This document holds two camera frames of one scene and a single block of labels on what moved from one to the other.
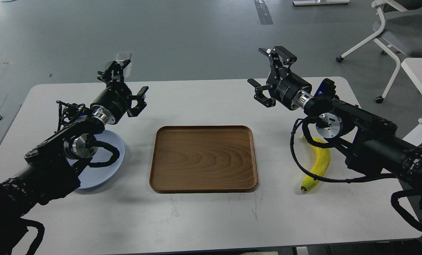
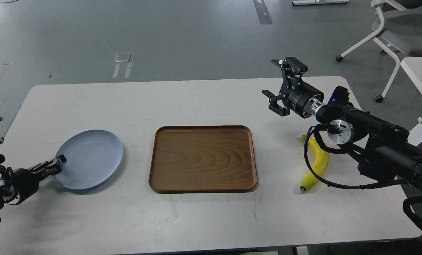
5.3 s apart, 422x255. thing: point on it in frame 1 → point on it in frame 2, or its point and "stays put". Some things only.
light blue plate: (91, 177) stays put
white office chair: (409, 27) stays put
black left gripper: (112, 104) → (27, 183)
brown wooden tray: (203, 159) stays put
